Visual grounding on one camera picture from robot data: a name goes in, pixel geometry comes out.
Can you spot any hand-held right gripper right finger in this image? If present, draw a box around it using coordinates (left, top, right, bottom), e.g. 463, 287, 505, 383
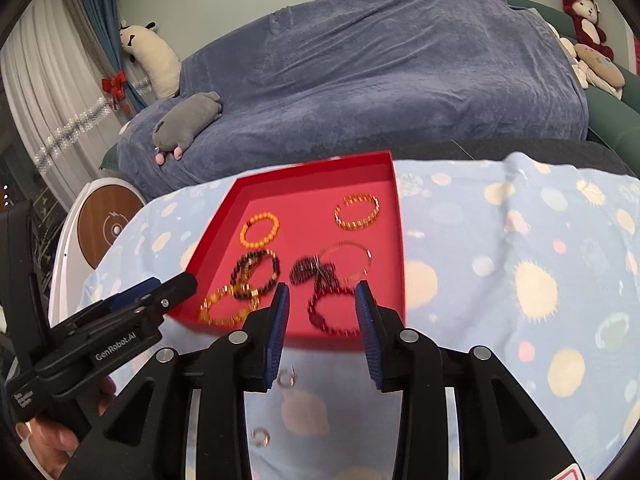
354, 279, 582, 480

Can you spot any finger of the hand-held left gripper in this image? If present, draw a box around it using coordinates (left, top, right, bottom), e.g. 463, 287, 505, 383
135, 272, 199, 314
95, 277, 162, 313

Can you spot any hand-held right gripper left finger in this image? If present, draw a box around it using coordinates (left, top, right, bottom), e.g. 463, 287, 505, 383
62, 282, 292, 480

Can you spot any dark red bead bracelet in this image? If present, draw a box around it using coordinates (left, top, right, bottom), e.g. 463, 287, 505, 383
307, 280, 367, 337

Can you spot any yellow-green bead bracelet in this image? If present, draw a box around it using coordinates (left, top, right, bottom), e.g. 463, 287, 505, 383
199, 282, 261, 329

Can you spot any dark brown bead bracelet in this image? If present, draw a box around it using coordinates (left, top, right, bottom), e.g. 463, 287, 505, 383
229, 250, 282, 302

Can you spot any purple garnet bead bracelet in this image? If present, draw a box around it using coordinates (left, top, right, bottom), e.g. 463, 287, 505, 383
289, 255, 332, 287

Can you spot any orange bead bracelet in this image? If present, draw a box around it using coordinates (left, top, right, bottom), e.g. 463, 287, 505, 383
239, 213, 280, 250

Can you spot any rose gold bangle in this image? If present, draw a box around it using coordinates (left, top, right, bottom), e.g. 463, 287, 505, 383
317, 240, 374, 282

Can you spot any gold chain bangle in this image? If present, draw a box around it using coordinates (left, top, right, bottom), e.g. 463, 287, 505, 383
333, 192, 381, 231

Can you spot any red cardboard box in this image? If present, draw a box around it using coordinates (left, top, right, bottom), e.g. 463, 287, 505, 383
167, 151, 406, 339

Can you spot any person's left hand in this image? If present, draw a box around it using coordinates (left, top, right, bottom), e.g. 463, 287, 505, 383
15, 376, 117, 469

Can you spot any white round wood-top appliance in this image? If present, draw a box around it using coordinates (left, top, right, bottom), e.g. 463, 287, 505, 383
50, 176, 146, 312

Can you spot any light blue printed cloth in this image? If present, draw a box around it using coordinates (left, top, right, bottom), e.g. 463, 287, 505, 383
82, 152, 640, 480

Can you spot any grey plush toy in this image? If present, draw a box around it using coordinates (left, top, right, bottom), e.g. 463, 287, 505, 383
151, 91, 224, 166

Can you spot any red ribbon bow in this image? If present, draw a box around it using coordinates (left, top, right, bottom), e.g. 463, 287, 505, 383
101, 71, 129, 101

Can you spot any white sheer curtain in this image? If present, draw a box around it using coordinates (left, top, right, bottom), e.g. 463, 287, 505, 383
0, 0, 132, 193

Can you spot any white long plush toy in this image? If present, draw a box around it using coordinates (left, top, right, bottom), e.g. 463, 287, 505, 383
119, 21, 182, 100

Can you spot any blue-grey plush blanket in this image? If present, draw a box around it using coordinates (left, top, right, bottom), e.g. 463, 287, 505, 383
117, 0, 590, 202

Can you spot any blue curtain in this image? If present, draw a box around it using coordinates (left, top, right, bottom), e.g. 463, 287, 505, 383
70, 0, 152, 122

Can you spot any green sofa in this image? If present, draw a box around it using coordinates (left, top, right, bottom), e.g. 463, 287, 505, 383
505, 0, 640, 162

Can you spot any white small plush toy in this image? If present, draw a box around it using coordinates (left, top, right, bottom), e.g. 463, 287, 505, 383
546, 21, 587, 87

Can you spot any beige cookie plush toy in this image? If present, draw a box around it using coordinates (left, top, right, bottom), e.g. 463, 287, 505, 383
574, 42, 626, 94

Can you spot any red monkey plush toy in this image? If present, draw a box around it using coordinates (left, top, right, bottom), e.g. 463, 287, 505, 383
560, 0, 615, 61

